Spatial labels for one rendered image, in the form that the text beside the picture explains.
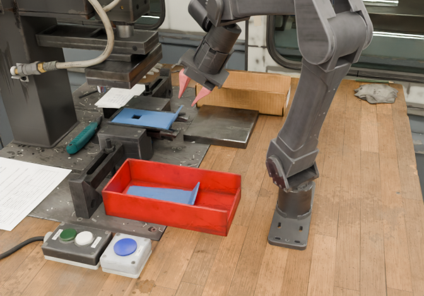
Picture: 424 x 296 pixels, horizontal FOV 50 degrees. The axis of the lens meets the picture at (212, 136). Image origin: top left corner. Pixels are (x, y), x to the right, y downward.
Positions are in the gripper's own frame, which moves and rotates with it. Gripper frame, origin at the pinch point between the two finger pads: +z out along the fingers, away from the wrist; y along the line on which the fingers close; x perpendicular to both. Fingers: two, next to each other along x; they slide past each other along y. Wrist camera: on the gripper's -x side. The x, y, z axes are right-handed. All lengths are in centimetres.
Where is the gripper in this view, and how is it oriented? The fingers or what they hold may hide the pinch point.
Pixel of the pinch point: (187, 98)
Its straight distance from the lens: 99.8
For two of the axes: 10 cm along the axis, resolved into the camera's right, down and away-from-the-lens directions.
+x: -2.8, 4.9, -8.3
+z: -4.5, 7.0, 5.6
